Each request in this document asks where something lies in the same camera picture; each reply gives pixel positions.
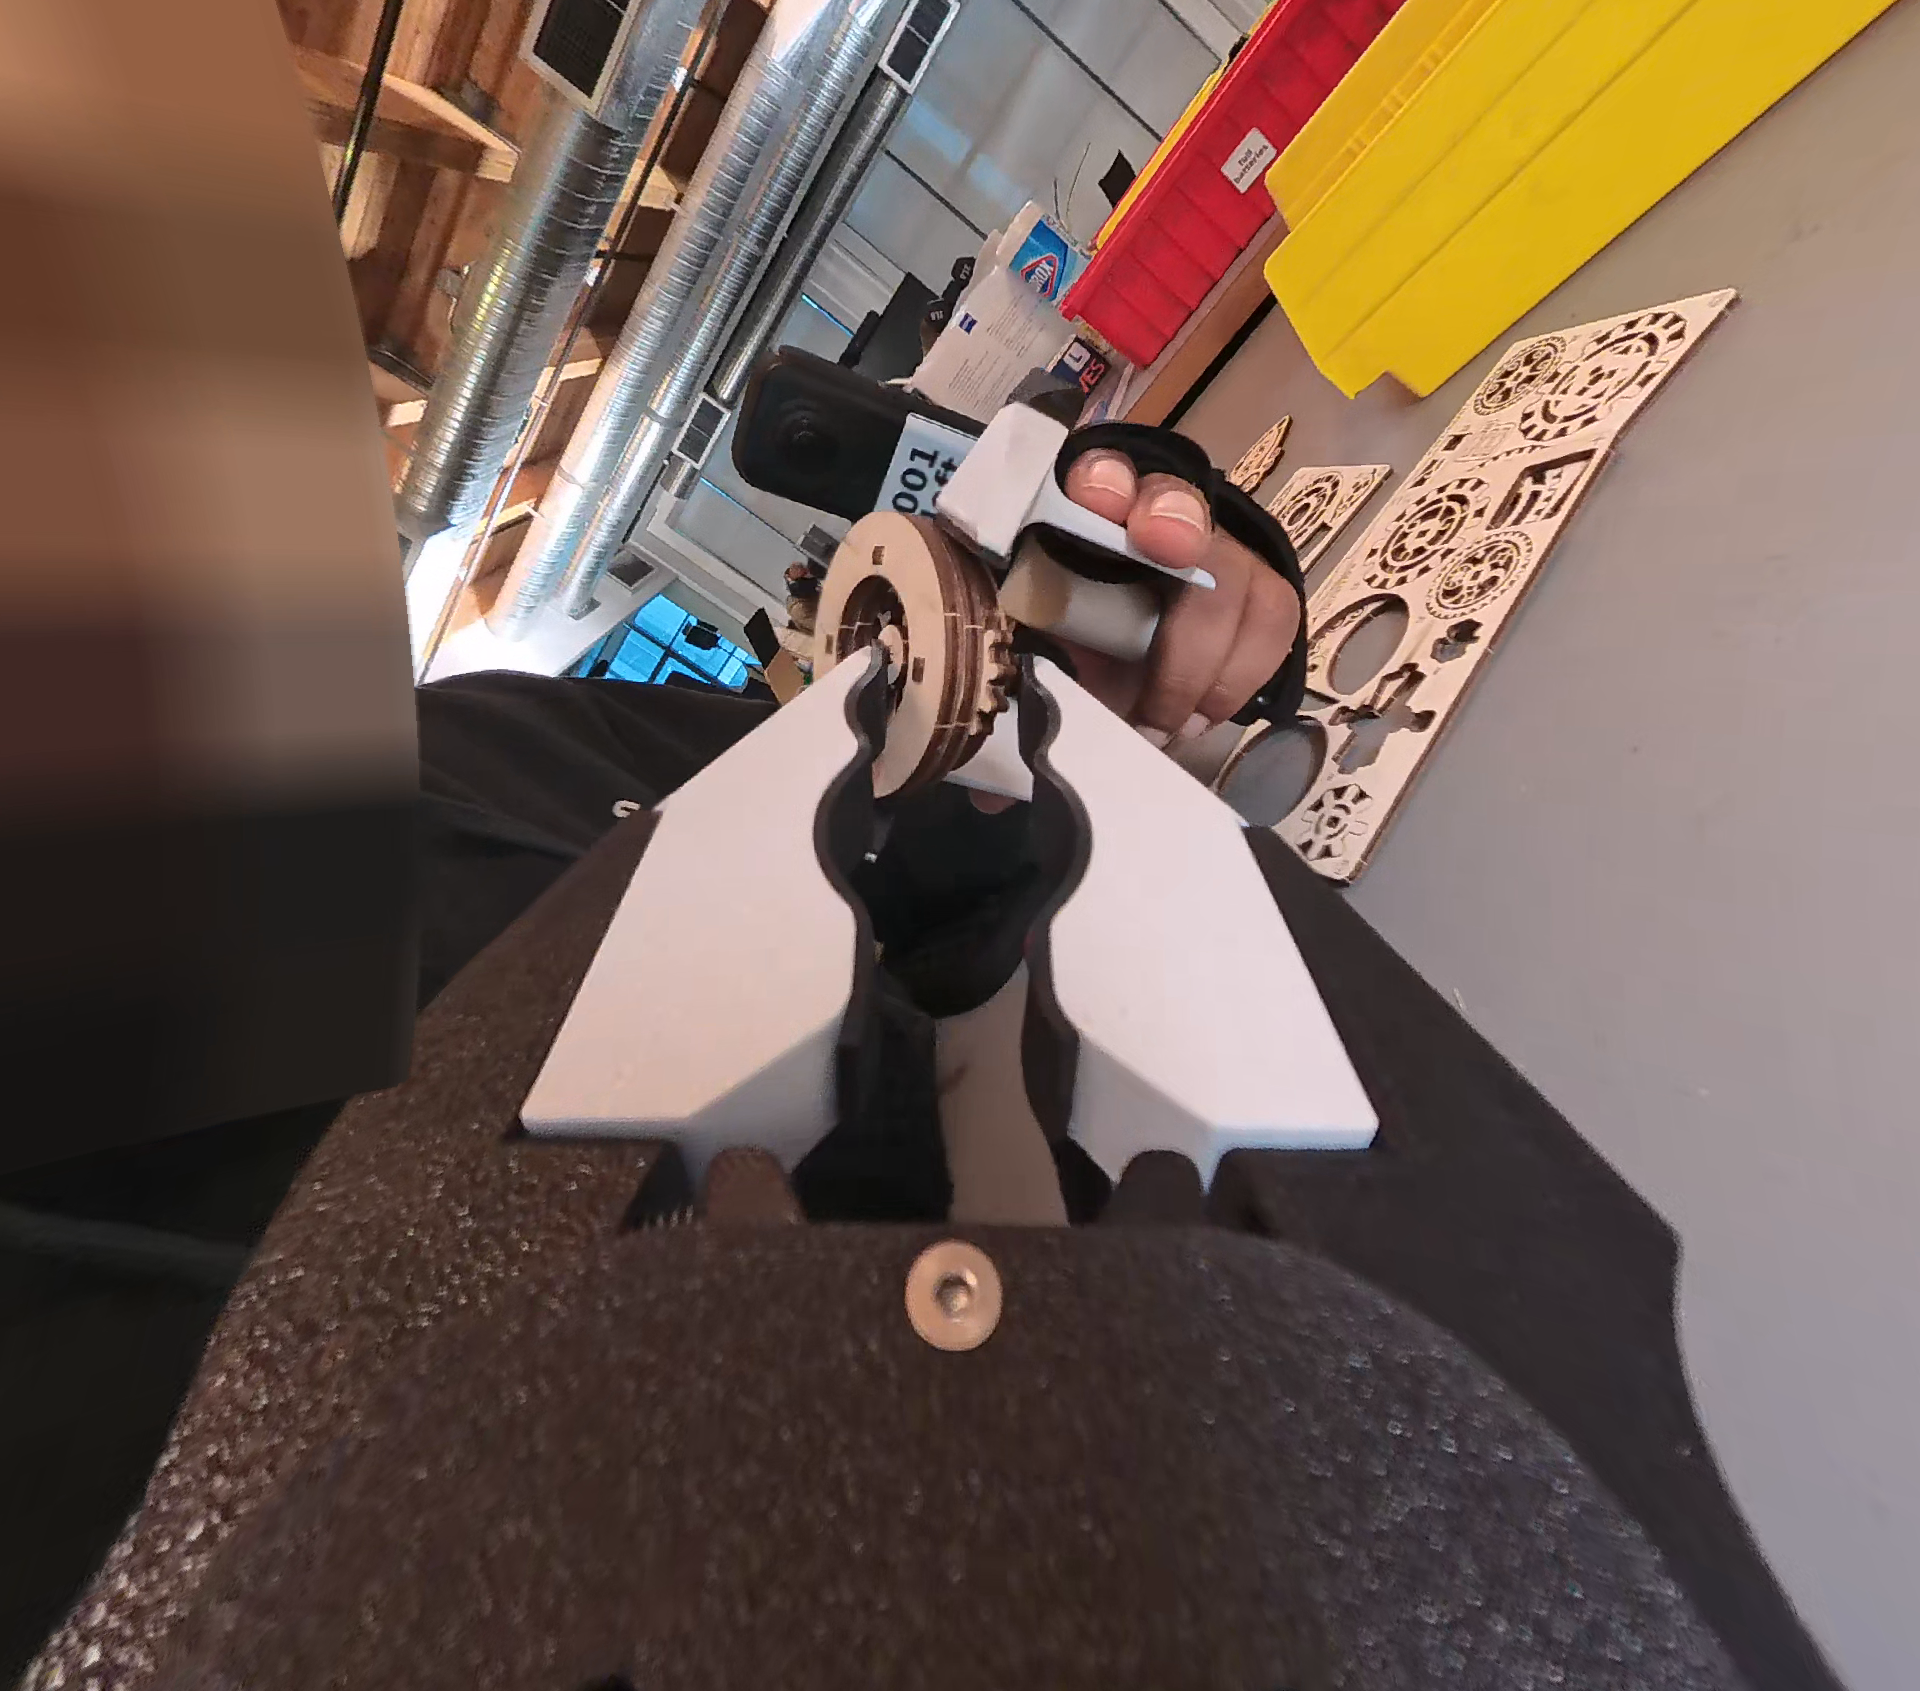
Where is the white wipes canister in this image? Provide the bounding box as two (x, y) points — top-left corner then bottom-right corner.
(974, 205), (1090, 357)

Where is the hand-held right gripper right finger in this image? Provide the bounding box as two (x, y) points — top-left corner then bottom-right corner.
(1012, 667), (1381, 1188)

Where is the small plywood parts sheet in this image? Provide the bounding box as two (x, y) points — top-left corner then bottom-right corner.
(1265, 463), (1391, 575)

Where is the white paper box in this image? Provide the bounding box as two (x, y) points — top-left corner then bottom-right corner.
(913, 295), (1081, 433)

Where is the red plastic bin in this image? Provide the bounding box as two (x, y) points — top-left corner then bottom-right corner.
(1062, 0), (1463, 369)

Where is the person's left hand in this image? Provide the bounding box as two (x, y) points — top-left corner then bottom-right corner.
(1049, 431), (1310, 751)

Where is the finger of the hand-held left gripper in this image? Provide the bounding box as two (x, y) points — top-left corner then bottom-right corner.
(935, 401), (1085, 563)
(943, 727), (1043, 811)

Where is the round wooden gear model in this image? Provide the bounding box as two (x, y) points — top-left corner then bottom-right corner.
(816, 509), (1030, 799)

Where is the silver ventilation duct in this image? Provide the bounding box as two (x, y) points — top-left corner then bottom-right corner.
(396, 0), (841, 537)
(493, 0), (1081, 643)

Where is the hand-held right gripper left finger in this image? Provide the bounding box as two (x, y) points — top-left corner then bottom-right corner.
(516, 645), (889, 1188)

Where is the large plywood parts sheet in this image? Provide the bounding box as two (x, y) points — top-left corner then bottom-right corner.
(1212, 287), (1740, 885)

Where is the yellow plastic bin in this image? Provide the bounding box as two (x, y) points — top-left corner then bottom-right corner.
(1263, 0), (1920, 399)

